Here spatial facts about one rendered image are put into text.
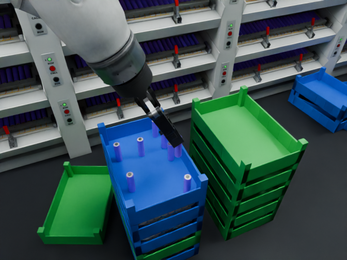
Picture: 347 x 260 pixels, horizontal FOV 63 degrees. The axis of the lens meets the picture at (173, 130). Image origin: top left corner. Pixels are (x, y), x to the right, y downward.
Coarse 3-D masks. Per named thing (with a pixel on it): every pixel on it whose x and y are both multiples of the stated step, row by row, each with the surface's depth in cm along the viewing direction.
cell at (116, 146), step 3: (114, 144) 76; (117, 144) 76; (114, 147) 76; (117, 147) 76; (114, 150) 77; (117, 150) 76; (120, 150) 77; (117, 153) 77; (120, 153) 78; (117, 156) 78; (120, 156) 78; (117, 159) 79; (120, 159) 79
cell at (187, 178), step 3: (186, 174) 68; (189, 174) 68; (186, 177) 68; (189, 177) 68; (186, 180) 67; (189, 180) 67; (186, 183) 68; (189, 183) 68; (183, 186) 70; (186, 186) 69; (189, 186) 69; (183, 189) 71; (186, 189) 70; (189, 189) 70; (183, 192) 72
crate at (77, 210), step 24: (72, 168) 114; (96, 168) 114; (72, 192) 110; (96, 192) 110; (48, 216) 97; (72, 216) 102; (96, 216) 102; (48, 240) 93; (72, 240) 93; (96, 240) 93
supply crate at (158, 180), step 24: (144, 120) 86; (120, 144) 85; (144, 144) 85; (120, 168) 78; (144, 168) 78; (168, 168) 78; (192, 168) 74; (120, 192) 66; (144, 192) 72; (168, 192) 72; (192, 192) 67; (144, 216) 65
